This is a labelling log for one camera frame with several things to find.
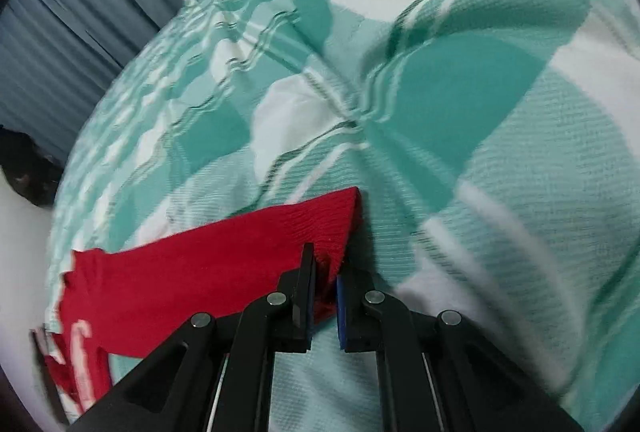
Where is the green white checked blanket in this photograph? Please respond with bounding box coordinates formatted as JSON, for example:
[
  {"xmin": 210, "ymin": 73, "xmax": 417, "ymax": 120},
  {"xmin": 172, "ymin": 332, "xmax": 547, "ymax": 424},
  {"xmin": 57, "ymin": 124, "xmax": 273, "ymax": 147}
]
[{"xmin": 45, "ymin": 0, "xmax": 640, "ymax": 432}]

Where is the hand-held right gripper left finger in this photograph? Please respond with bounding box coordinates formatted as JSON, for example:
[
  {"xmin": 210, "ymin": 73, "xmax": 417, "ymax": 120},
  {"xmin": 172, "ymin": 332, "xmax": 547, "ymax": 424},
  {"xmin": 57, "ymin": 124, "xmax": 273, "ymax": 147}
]
[{"xmin": 67, "ymin": 243, "xmax": 317, "ymax": 432}]

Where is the blue pleated curtain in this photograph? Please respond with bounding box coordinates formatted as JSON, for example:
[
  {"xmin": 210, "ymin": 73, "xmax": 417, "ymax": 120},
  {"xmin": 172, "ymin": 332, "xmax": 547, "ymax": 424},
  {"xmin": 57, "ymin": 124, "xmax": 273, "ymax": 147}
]
[{"xmin": 0, "ymin": 0, "xmax": 256, "ymax": 163}]

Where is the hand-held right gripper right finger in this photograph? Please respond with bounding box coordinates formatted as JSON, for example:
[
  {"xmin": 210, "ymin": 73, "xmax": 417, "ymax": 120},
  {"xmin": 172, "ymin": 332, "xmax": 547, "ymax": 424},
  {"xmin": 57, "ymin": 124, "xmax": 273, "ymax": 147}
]
[{"xmin": 336, "ymin": 268, "xmax": 586, "ymax": 432}]

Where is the red knit garment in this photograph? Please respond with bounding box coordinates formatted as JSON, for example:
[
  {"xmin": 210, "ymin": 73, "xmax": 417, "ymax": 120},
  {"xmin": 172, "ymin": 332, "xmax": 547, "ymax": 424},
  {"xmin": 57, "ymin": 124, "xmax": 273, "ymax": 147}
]
[{"xmin": 42, "ymin": 186, "xmax": 364, "ymax": 418}]

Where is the black cloth bundle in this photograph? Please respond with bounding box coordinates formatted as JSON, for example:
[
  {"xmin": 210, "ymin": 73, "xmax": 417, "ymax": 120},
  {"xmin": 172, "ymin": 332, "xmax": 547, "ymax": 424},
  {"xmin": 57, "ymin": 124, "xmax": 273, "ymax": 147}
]
[{"xmin": 0, "ymin": 126, "xmax": 67, "ymax": 207}]

